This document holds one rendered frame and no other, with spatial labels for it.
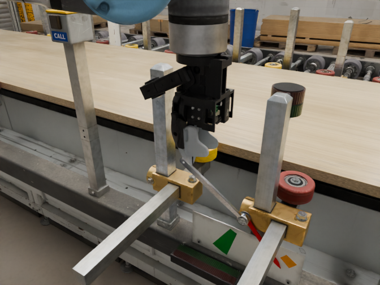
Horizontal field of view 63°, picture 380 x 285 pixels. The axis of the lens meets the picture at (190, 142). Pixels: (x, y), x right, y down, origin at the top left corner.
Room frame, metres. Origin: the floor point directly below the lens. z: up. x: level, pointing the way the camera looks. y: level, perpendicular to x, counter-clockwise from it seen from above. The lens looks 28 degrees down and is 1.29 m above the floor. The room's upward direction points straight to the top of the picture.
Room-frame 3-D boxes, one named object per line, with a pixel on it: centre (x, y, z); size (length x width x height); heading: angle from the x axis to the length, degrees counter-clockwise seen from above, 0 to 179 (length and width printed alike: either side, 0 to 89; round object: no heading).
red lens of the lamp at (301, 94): (0.55, -0.18, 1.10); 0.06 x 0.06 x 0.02
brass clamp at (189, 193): (0.62, 0.04, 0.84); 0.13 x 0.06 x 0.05; 59
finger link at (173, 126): (0.49, 0.01, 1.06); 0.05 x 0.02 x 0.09; 148
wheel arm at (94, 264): (0.54, 0.07, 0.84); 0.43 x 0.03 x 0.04; 149
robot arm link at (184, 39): (0.50, -0.01, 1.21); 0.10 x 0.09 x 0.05; 148
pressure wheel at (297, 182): (0.54, -0.22, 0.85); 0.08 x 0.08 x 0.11
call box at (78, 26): (0.77, 0.28, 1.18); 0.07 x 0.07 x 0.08; 59
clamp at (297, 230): (0.50, -0.18, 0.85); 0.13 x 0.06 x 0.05; 59
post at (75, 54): (0.77, 0.28, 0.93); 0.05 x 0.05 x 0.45; 59
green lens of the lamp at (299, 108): (0.55, -0.18, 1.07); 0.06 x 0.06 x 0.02
